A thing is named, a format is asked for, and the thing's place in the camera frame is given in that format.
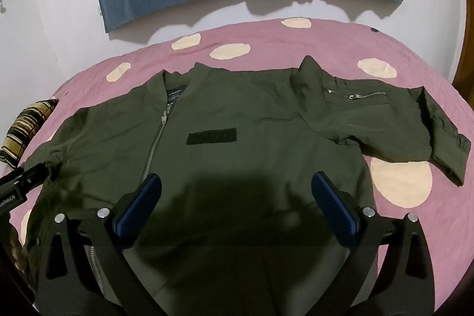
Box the striped brown pillow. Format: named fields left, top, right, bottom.
left=0, top=98, right=59, bottom=167

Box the pink polka dot bedsheet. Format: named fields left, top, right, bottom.
left=0, top=18, right=474, bottom=305

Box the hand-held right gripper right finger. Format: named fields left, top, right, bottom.
left=311, top=171, right=436, bottom=316

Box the wooden wardrobe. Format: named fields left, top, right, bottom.
left=450, top=0, right=474, bottom=99

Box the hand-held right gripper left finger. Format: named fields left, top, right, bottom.
left=35, top=173, right=163, bottom=316

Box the person's left hand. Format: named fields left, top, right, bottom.
left=5, top=225, right=29, bottom=271

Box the olive green zip jacket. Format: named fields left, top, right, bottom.
left=22, top=55, right=472, bottom=316

